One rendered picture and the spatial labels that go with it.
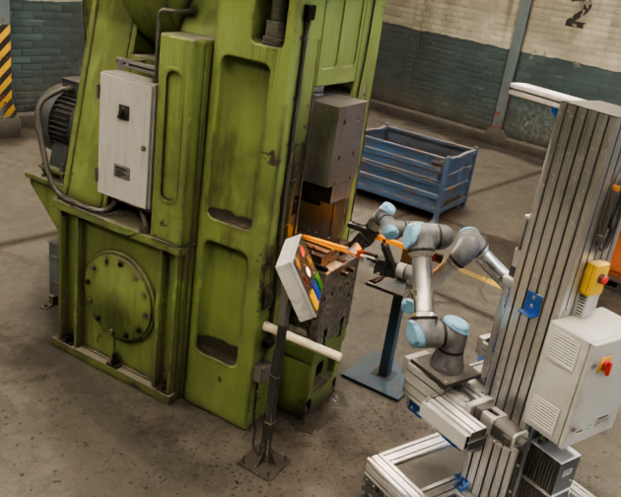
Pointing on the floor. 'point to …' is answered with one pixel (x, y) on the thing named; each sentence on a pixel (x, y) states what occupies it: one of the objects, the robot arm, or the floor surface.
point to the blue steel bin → (416, 169)
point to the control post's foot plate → (264, 462)
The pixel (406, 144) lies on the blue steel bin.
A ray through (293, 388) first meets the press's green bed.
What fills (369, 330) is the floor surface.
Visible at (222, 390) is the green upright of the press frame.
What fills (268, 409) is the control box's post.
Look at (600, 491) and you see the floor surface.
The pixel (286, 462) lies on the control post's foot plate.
